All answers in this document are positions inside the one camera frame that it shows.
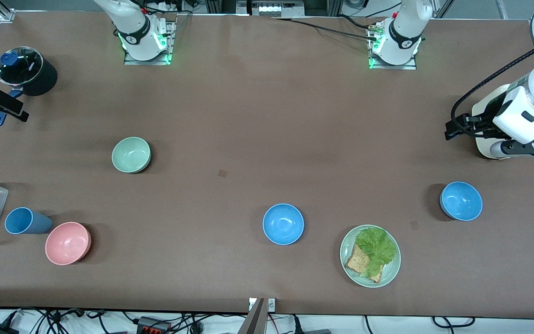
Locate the blue bowl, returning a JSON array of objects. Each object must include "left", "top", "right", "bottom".
[
  {"left": 262, "top": 203, "right": 305, "bottom": 245},
  {"left": 439, "top": 181, "right": 483, "bottom": 222}
]

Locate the green bowl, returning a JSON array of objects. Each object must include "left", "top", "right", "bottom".
[{"left": 112, "top": 136, "right": 152, "bottom": 174}]

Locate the pink bowl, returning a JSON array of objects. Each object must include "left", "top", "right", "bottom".
[{"left": 45, "top": 222, "right": 92, "bottom": 266}]

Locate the white toaster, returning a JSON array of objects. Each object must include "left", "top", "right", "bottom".
[{"left": 472, "top": 83, "right": 527, "bottom": 160}]

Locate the glass lid with blue knob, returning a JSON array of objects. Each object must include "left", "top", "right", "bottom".
[{"left": 0, "top": 46, "right": 44, "bottom": 87}]

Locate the blue cup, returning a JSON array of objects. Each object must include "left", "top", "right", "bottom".
[{"left": 5, "top": 207, "right": 53, "bottom": 235}]

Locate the green lettuce leaf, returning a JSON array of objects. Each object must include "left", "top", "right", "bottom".
[{"left": 356, "top": 227, "right": 397, "bottom": 278}]

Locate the green plate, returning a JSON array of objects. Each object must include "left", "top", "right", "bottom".
[{"left": 340, "top": 225, "right": 401, "bottom": 288}]

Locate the brown bread slice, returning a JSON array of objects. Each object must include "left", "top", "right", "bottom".
[{"left": 345, "top": 244, "right": 383, "bottom": 283}]

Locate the grey equipment box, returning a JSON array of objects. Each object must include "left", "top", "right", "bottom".
[{"left": 248, "top": 0, "right": 305, "bottom": 18}]

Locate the black adapter with orange buttons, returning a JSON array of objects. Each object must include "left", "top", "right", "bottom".
[{"left": 137, "top": 316, "right": 172, "bottom": 334}]

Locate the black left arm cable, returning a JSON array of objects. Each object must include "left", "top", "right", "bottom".
[{"left": 451, "top": 32, "right": 534, "bottom": 135}]

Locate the black pot with blue handle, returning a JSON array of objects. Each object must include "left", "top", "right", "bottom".
[{"left": 0, "top": 46, "right": 58, "bottom": 127}]

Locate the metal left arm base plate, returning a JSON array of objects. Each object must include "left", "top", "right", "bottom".
[{"left": 368, "top": 23, "right": 418, "bottom": 70}]

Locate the short black table cable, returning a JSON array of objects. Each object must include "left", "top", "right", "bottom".
[{"left": 337, "top": 14, "right": 373, "bottom": 31}]

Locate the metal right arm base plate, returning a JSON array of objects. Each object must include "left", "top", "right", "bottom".
[{"left": 123, "top": 19, "right": 176, "bottom": 65}]

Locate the long black table cable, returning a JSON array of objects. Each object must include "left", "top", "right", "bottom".
[{"left": 271, "top": 17, "right": 379, "bottom": 41}]

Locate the looped black floor cable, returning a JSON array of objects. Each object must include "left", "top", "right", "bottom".
[{"left": 432, "top": 316, "right": 476, "bottom": 329}]

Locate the small metal table bracket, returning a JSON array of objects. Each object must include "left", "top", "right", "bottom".
[{"left": 248, "top": 298, "right": 276, "bottom": 312}]

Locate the grey camera mount pole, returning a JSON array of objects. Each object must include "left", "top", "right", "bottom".
[{"left": 237, "top": 298, "right": 267, "bottom": 334}]

